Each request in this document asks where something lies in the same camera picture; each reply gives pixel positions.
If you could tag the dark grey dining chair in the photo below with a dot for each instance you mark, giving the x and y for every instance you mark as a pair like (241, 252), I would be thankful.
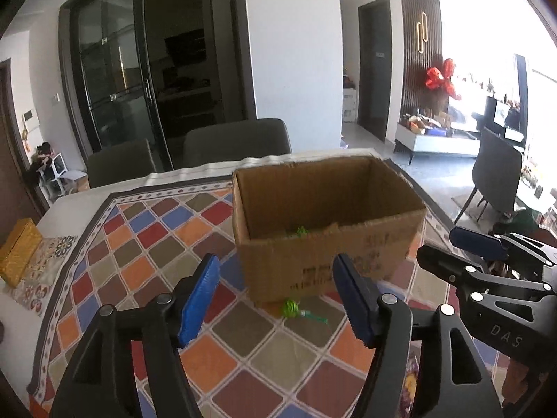
(496, 174)

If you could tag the maroon striped snack packet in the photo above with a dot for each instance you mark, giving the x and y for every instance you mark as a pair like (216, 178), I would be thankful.
(411, 385)

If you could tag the dark bundle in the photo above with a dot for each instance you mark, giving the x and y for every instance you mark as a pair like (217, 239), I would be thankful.
(41, 156)

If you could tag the grey upholstered chair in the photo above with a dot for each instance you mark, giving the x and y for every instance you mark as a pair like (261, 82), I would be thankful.
(117, 161)
(235, 139)

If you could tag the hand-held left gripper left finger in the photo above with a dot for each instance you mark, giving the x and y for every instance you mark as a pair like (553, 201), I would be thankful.
(198, 300)

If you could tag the small white rack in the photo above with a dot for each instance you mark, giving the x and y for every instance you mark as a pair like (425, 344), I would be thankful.
(54, 174)

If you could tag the colourful checked tablecloth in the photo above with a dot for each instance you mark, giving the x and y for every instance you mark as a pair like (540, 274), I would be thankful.
(152, 244)

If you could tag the large green lollipop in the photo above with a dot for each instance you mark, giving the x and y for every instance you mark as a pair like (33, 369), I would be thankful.
(301, 230)

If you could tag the person's right hand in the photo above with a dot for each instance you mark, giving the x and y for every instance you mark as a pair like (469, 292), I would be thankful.
(518, 379)

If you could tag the small green lollipop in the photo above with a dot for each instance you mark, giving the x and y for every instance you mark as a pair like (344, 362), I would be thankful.
(290, 308)

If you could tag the red bow decoration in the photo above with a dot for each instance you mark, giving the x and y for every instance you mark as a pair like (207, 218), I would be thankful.
(437, 76)

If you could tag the brown cardboard box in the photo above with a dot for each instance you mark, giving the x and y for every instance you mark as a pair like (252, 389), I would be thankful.
(278, 265)

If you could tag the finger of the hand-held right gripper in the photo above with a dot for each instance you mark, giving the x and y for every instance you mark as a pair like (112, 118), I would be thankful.
(476, 241)
(439, 265)

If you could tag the gold wall ornament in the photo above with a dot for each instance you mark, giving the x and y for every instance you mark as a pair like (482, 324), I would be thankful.
(418, 37)

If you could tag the floral patterned mat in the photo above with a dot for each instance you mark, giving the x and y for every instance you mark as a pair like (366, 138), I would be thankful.
(43, 265)

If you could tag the white low cabinet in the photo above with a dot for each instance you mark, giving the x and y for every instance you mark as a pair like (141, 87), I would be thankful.
(435, 141)

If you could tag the yellow box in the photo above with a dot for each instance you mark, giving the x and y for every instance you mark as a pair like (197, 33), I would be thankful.
(17, 248)

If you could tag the dark green garment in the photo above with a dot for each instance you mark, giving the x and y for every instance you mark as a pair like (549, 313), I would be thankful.
(522, 222)

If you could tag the pile of assorted goods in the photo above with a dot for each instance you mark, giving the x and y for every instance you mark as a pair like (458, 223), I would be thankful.
(424, 124)

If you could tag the white drawer unit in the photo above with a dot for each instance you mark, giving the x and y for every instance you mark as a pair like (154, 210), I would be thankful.
(349, 104)

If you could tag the dark door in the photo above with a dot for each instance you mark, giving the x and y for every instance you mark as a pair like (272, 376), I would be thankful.
(374, 74)

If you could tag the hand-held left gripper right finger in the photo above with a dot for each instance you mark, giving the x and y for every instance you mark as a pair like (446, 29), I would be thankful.
(352, 300)

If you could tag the glass sliding door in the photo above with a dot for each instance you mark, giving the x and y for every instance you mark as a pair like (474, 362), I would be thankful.
(113, 74)

